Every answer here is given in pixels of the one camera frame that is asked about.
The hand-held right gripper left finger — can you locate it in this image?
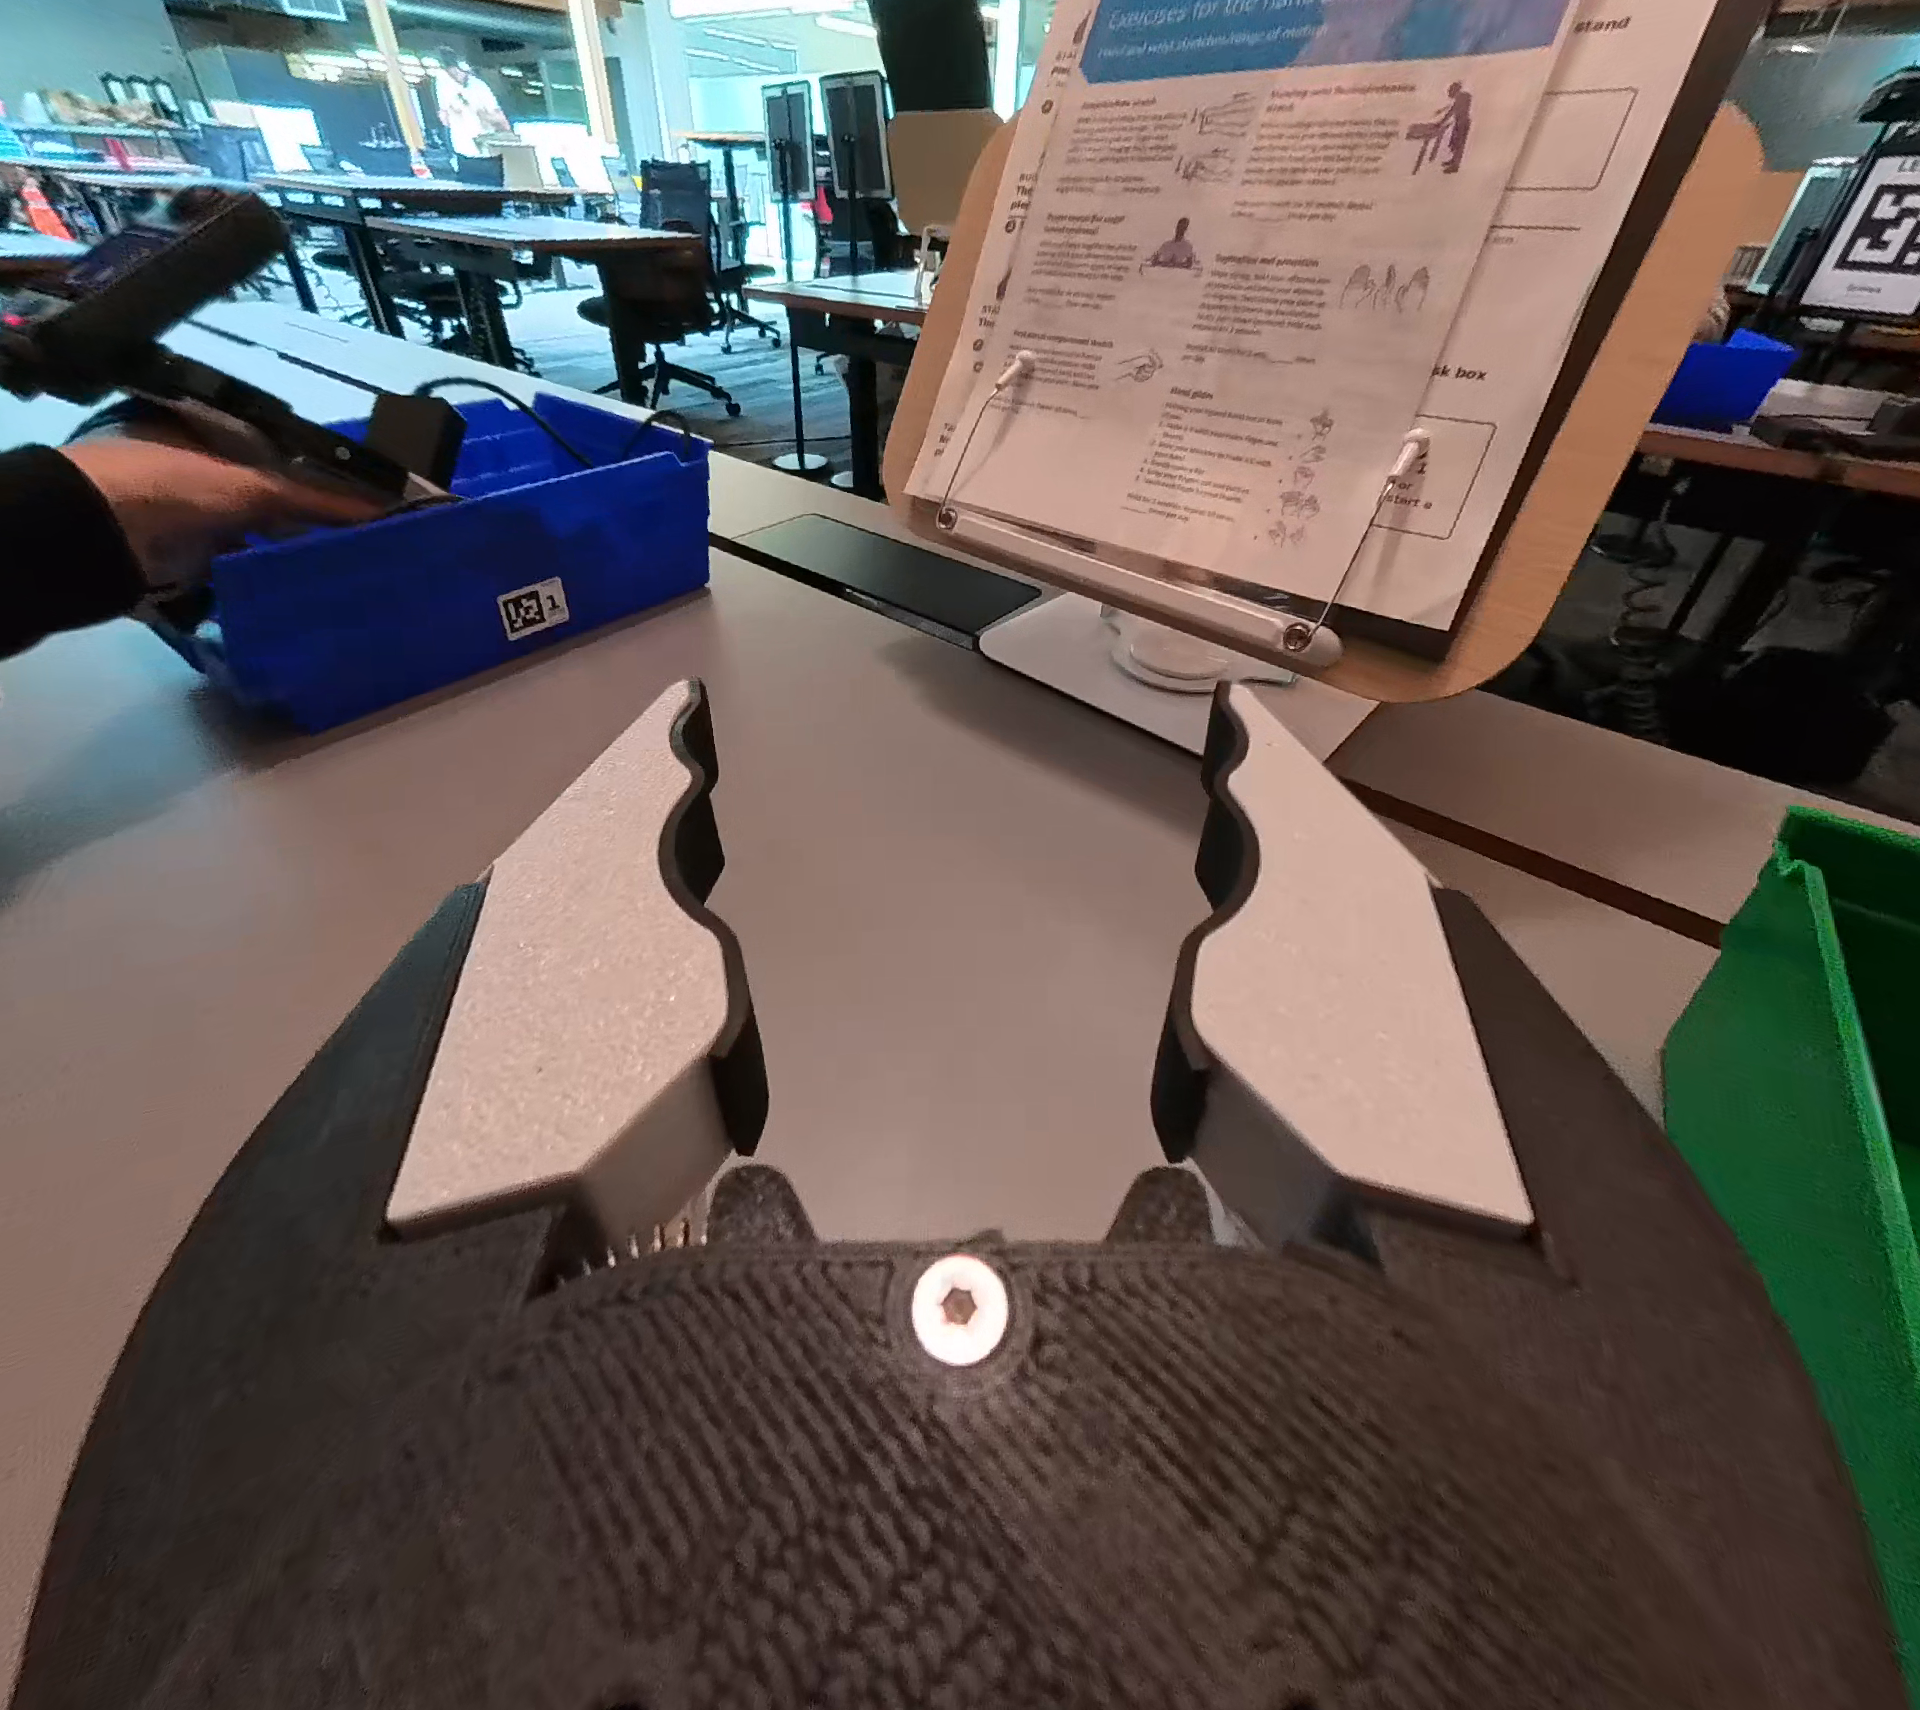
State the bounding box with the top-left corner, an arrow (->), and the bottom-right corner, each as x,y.
383,678 -> 772,1269

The green plastic bin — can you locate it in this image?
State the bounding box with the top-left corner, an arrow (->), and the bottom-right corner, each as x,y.
1663,806 -> 1920,1698

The wooden document stand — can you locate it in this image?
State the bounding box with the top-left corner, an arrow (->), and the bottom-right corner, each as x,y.
883,0 -> 1878,705

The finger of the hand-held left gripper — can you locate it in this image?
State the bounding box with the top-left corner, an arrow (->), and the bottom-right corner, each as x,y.
132,348 -> 456,508

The blue plastic bin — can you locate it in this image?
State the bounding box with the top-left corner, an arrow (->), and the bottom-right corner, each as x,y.
211,395 -> 712,737

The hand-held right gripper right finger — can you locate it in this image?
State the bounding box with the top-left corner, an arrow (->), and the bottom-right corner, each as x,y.
1153,681 -> 1539,1262

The black rectangular desk panel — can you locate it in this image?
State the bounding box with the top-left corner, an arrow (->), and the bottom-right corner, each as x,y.
736,514 -> 1045,651

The dark wooden table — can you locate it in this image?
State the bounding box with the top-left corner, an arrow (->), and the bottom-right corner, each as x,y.
368,215 -> 709,393

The black usb hub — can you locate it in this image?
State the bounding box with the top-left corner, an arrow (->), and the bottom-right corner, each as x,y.
374,389 -> 471,494

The small blue bin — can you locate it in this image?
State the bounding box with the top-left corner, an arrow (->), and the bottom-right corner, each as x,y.
1651,330 -> 1800,429

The printed tag sign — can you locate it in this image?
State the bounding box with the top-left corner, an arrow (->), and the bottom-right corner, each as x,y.
1793,150 -> 1920,321

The printed exercise sheet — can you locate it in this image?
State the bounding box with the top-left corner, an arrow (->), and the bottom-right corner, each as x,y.
909,0 -> 1638,588

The white stand base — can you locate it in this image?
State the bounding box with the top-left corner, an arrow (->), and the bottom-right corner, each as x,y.
982,593 -> 1375,768

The black hanging monitor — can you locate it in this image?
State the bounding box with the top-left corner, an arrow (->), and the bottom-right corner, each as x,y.
863,0 -> 1000,114

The person's left hand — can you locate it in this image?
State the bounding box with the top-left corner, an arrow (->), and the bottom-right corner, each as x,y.
67,438 -> 395,602

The white instruction sheet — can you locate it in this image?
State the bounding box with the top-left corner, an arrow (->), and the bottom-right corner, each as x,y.
1126,0 -> 1825,633

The black office chair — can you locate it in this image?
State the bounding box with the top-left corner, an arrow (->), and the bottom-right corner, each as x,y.
577,157 -> 782,415

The wood-top desk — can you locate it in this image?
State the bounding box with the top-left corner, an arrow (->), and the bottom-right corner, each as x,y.
743,270 -> 948,498

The black display on stand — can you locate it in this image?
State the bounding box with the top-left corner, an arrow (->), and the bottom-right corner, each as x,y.
761,79 -> 820,204
818,70 -> 894,204

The white adjacent desk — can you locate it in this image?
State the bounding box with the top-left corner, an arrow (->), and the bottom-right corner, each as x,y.
166,299 -> 664,415

